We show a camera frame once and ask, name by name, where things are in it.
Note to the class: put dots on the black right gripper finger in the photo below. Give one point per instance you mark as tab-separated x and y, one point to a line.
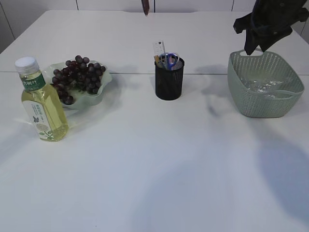
266	42
252	41

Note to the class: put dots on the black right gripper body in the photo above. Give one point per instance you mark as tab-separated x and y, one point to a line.
270	17

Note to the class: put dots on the clear plastic sheet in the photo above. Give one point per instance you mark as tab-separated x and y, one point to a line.
264	86

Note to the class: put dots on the blue scissors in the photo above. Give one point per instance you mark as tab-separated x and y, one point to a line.
172	59

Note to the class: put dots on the clear plastic ruler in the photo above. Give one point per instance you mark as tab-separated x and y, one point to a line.
159	48

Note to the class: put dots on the gold glitter pen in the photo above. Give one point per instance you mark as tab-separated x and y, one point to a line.
157	61

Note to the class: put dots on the red crayon pen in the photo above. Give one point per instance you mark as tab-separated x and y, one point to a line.
145	6

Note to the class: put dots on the purple artificial grape bunch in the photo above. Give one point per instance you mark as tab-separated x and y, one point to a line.
79	74

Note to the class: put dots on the yellow tea bottle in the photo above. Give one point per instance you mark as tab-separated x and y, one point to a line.
41	101

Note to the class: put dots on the pink purple scissors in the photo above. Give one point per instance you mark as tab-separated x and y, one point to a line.
163	59

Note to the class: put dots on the green plastic woven basket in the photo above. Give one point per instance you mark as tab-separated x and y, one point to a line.
268	66

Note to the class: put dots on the black mesh pen holder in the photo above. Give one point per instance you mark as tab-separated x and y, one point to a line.
168	83

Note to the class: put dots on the green wavy glass plate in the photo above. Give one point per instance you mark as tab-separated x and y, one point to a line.
82	100

